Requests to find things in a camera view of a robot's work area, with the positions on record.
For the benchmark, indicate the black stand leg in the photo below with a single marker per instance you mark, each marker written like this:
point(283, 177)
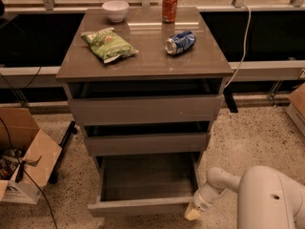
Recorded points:
point(229, 99)
point(70, 131)

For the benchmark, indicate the orange soda can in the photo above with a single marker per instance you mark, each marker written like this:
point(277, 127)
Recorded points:
point(169, 10)

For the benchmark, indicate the green chip bag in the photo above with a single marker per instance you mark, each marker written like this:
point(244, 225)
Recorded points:
point(108, 45)

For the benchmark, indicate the black stand leg left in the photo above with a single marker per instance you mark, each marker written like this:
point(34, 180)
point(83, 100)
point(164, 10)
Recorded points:
point(70, 131)

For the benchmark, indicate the black stand leg right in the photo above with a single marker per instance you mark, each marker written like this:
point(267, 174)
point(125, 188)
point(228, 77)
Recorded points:
point(229, 99)

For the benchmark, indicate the grey bottom drawer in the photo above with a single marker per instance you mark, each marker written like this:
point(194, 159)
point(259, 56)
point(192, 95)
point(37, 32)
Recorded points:
point(145, 184)

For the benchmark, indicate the grey drawer cabinet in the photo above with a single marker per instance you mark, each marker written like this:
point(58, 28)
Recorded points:
point(144, 29)

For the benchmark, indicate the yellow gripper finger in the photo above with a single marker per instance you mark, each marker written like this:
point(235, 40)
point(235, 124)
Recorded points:
point(192, 212)

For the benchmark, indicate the grey middle drawer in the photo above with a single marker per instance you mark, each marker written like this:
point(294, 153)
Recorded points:
point(150, 138)

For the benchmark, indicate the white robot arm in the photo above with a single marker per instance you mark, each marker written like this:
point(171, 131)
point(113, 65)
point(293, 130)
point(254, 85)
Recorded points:
point(266, 198)

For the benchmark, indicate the grey top drawer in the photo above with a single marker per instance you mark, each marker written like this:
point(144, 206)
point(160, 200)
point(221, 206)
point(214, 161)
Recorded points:
point(138, 102)

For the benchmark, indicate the grey drawer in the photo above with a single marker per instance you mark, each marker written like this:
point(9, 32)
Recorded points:
point(138, 102)
point(150, 138)
point(145, 184)

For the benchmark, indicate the white ceramic bowl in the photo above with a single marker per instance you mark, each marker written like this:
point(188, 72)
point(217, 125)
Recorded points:
point(116, 11)

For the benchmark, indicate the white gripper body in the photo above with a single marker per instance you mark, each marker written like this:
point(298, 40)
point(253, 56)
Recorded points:
point(201, 202)

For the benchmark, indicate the blue soda can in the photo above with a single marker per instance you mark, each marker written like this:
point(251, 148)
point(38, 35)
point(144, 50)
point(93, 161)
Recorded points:
point(180, 42)

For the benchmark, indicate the open cardboard box left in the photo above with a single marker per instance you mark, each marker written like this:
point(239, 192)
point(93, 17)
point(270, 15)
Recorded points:
point(21, 132)

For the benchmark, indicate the cardboard box right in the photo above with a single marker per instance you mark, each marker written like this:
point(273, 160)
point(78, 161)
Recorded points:
point(296, 108)

